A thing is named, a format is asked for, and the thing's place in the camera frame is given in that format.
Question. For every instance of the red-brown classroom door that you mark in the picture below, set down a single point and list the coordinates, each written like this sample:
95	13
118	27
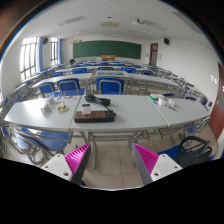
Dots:
218	116
153	55

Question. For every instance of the black wall speaker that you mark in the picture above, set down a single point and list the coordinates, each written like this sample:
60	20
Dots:
45	40
166	41

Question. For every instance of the large window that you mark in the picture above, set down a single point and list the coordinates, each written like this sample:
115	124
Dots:
28	58

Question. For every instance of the green and white box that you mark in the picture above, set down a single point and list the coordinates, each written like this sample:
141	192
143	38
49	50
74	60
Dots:
156	96

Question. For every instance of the white ceiling projector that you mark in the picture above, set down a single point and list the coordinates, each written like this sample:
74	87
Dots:
137	22

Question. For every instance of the ceiling light panels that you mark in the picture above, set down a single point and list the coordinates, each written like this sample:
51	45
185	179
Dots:
71	20

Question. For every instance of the framed picture board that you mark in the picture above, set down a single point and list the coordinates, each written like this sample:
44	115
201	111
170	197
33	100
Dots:
111	73

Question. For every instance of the white wall switch panel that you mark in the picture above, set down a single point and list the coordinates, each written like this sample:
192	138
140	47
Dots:
213	80

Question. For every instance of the grey classroom desks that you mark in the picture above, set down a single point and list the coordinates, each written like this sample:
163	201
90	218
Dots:
73	77

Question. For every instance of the narrow window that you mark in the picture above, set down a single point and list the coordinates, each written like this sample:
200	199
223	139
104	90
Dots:
54	50

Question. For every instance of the green chalkboard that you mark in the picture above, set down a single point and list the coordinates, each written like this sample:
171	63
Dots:
106	49

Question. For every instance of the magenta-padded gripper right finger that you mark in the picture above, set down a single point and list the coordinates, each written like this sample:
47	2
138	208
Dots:
166	166

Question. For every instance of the black bag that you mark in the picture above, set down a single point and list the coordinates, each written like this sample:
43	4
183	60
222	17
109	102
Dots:
195	155

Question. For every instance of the colourful paper cards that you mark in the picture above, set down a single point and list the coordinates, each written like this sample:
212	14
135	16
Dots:
68	98

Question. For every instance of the orange lectern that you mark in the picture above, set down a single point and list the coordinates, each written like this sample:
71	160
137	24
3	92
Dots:
108	57

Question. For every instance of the blue curtain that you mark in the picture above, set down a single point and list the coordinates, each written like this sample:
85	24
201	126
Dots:
39	53
60	50

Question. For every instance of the brown power strip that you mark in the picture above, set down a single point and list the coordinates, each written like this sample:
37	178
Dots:
96	117

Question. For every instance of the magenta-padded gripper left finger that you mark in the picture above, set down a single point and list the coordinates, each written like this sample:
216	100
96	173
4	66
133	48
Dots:
55	165

